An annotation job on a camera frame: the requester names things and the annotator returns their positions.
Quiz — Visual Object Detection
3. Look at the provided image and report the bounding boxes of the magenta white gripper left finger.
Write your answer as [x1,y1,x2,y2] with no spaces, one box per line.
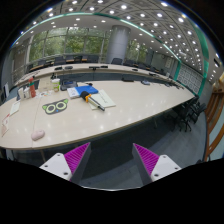
[40,142,91,184]

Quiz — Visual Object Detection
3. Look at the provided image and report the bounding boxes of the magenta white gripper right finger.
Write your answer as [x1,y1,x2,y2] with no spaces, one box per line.
[132,143,181,185]

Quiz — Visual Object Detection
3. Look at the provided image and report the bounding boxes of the pink computer mouse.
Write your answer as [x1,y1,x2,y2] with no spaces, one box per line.
[31,130,45,141]

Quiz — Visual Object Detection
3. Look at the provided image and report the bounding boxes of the black office chair right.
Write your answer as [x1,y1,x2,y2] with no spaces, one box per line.
[173,96,206,130]

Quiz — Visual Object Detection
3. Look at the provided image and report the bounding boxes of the black yellow handheld tool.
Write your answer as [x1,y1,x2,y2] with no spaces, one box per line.
[80,91,105,111]

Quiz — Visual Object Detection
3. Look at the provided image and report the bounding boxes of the white paper sheets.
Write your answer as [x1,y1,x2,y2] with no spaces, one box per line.
[91,90,115,108]

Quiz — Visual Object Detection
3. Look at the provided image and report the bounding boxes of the blue notebook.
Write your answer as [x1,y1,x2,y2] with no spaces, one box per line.
[75,85,98,95]

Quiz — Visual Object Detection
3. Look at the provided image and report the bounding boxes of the red white paper far left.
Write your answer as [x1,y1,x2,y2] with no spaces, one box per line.
[1,114,10,137]

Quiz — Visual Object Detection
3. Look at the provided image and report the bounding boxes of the white booklet left edge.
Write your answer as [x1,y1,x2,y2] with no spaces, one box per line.
[10,101,20,115]

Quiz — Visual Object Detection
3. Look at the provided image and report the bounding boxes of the white cup green label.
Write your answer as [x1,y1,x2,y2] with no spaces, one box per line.
[52,78,60,92]

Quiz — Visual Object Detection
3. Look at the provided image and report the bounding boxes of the red bottle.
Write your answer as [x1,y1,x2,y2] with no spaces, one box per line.
[28,77,36,98]

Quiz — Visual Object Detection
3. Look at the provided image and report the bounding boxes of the grey round pillar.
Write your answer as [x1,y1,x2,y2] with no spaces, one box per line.
[106,25,131,63]

